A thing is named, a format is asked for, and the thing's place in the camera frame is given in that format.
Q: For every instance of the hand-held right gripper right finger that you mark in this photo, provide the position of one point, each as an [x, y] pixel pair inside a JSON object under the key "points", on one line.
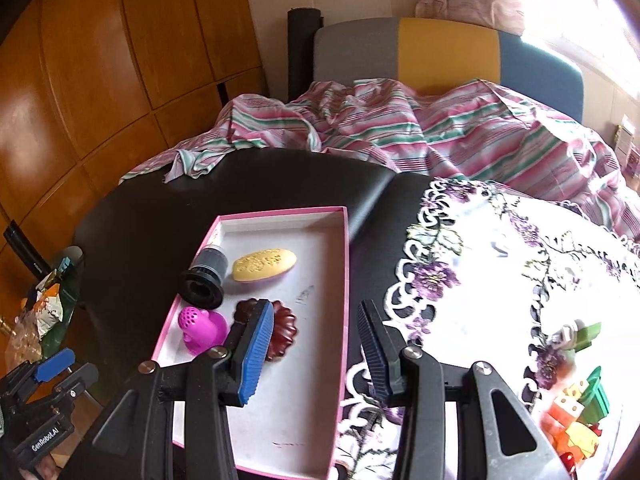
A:
{"points": [[374, 355]]}

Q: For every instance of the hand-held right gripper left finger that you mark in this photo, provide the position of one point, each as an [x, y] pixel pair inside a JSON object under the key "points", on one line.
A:
{"points": [[255, 355]]}

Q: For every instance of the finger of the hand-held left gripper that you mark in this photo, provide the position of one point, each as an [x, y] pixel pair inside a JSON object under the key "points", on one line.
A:
{"points": [[80, 380], [52, 366]]}

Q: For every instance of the brown fluted mould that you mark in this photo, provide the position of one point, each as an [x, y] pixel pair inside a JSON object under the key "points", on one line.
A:
{"points": [[285, 335]]}

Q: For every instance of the pink-edged white tray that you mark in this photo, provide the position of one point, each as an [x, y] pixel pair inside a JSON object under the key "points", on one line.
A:
{"points": [[300, 340]]}

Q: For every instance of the magenta pig toy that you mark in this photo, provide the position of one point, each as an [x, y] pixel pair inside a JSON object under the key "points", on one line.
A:
{"points": [[202, 327]]}

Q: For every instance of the black grey strainer cup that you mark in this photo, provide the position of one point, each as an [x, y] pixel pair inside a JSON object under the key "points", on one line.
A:
{"points": [[205, 280]]}

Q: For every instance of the yellow oval soap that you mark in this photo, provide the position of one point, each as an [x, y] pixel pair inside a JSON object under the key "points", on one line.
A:
{"points": [[264, 265]]}

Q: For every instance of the small red toy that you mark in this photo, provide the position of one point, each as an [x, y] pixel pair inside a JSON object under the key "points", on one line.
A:
{"points": [[567, 460]]}

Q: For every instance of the plain yellow toy block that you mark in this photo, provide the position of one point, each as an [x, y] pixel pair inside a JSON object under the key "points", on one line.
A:
{"points": [[582, 437]]}

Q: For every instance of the large green toy block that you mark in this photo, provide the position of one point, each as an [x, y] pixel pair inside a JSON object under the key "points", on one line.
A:
{"points": [[597, 392]]}

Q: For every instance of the person's left hand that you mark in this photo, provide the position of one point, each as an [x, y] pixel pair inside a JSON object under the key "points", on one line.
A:
{"points": [[47, 467]]}

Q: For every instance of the clear bag of nuts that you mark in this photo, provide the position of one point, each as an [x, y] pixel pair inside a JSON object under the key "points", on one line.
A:
{"points": [[17, 347]]}

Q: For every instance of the orange white snack bag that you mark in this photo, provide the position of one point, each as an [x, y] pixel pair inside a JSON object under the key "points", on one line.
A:
{"points": [[47, 312]]}

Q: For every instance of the gold-capped bottle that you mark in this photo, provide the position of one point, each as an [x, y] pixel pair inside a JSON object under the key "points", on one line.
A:
{"points": [[4, 327]]}

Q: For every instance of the round green glass table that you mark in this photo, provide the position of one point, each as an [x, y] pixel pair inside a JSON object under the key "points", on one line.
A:
{"points": [[70, 280]]}

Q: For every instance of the small blue box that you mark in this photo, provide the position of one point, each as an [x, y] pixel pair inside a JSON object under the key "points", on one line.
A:
{"points": [[62, 262]]}

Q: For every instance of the black cylinder tube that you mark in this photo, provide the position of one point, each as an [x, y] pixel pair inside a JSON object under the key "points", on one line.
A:
{"points": [[22, 255]]}

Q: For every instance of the embroidered white tablecloth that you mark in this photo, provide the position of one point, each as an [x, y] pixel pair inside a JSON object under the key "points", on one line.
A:
{"points": [[480, 270]]}

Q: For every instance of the white grey toy figure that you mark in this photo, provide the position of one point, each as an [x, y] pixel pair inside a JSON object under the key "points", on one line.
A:
{"points": [[567, 335]]}

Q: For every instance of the yellow dotted toy block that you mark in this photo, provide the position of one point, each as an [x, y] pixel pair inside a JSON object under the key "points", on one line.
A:
{"points": [[575, 391]]}

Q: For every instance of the small green toy block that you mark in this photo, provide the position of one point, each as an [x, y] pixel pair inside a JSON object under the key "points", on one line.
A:
{"points": [[589, 334]]}

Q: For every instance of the pink green striped bed sheet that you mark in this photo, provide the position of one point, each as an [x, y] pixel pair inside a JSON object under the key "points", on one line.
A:
{"points": [[400, 125]]}

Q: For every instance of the grey yellow blue headboard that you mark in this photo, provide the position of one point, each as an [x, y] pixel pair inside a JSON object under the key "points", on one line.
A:
{"points": [[440, 55]]}

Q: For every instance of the wooden wardrobe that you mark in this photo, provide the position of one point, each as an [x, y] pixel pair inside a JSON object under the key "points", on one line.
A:
{"points": [[100, 60]]}

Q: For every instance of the small pink box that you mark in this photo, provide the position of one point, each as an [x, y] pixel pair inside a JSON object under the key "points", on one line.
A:
{"points": [[634, 162]]}

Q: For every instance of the white windowsill rack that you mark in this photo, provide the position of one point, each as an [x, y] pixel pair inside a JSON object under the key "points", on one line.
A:
{"points": [[627, 137]]}

